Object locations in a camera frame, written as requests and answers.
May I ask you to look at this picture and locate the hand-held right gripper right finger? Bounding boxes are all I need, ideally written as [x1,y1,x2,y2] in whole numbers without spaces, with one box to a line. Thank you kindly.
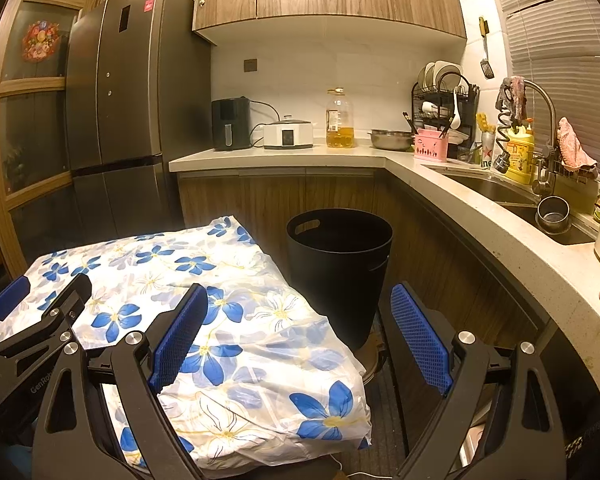
[390,282,567,480]

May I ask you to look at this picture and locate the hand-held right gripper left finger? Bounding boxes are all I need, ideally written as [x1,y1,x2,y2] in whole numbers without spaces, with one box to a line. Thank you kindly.
[32,283,209,480]

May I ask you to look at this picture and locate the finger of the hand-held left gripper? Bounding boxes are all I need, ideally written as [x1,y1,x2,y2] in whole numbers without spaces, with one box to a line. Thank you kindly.
[0,275,31,332]
[0,273,94,361]

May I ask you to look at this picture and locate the black plastic bin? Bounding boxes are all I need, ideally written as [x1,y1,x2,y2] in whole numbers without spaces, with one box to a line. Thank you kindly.
[285,208,394,352]

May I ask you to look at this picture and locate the blue floral tablecloth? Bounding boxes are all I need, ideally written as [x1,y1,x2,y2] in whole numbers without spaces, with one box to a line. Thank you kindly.
[0,215,373,476]

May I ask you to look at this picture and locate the beige kitchen countertop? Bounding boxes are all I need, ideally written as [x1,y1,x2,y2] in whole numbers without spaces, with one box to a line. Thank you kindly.
[168,142,600,412]

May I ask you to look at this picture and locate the wooden glass door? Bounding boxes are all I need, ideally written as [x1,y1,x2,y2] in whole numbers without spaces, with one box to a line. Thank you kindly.
[0,0,112,282]

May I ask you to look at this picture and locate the wooden lower cabinets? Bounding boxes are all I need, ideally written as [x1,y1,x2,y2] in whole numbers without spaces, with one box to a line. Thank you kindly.
[176,167,557,357]

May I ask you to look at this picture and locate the steel sink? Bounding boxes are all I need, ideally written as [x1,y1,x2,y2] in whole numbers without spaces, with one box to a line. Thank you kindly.
[444,169,597,247]

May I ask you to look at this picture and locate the steel cup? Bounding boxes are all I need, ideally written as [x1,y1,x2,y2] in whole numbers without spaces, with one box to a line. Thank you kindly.
[535,195,571,234]

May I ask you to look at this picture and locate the pink utensil holder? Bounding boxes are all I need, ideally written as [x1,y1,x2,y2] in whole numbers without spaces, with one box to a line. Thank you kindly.
[413,128,450,162]

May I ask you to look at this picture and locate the beer can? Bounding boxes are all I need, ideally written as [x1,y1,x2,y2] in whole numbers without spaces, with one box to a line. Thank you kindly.
[479,131,496,169]

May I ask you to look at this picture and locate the steel bowl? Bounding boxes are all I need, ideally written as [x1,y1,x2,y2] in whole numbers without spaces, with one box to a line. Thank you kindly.
[368,128,415,152]

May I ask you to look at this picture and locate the yellow detergent bottle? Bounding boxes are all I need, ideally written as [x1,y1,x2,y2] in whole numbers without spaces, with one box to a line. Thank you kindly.
[504,119,536,185]

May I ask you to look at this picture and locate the black air fryer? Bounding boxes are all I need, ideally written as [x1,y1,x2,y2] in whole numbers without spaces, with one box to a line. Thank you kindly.
[210,97,253,152]

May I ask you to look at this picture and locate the white ladle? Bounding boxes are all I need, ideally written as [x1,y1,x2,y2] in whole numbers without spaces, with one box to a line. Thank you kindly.
[449,88,464,130]

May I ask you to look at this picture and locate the white rice cooker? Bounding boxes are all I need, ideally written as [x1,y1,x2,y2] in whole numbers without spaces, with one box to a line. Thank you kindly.
[262,116,315,150]

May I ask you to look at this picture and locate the cooking oil bottle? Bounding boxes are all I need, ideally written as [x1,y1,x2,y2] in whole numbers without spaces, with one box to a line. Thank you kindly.
[325,88,356,150]

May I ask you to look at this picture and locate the grey refrigerator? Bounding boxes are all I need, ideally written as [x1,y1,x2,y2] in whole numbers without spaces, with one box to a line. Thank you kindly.
[62,0,214,234]

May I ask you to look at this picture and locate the black dish rack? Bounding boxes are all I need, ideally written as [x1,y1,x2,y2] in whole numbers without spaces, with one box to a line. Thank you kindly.
[410,70,481,149]

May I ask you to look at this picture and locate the pink cloth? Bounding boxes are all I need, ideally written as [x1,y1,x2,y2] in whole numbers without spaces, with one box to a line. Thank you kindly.
[555,116,599,171]

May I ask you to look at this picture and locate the colourful door sticker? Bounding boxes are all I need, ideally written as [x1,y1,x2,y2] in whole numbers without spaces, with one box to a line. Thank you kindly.
[21,20,61,63]

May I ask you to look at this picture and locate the dark rag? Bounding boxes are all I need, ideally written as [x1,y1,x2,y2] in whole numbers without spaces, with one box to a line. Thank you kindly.
[497,75,529,121]

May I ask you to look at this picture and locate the steel faucet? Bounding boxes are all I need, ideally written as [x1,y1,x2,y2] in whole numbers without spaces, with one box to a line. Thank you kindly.
[522,79,559,197]

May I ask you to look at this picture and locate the large white plate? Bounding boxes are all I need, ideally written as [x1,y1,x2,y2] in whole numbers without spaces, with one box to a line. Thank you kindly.
[432,59,464,91]

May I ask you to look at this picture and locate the hanging metal spatula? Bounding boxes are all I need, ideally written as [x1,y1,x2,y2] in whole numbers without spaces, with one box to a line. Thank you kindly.
[478,16,496,80]

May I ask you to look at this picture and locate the window blinds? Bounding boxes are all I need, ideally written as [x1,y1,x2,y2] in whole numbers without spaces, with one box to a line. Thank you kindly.
[485,0,600,187]

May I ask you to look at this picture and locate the white cable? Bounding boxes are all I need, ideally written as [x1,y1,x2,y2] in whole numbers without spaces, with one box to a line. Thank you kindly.
[329,454,397,479]

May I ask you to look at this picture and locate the coiled sprayer hose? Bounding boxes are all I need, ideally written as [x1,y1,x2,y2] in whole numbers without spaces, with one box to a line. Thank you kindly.
[493,109,517,176]

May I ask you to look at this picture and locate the black power cable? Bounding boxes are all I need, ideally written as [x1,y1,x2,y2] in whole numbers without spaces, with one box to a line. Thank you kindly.
[249,101,281,149]

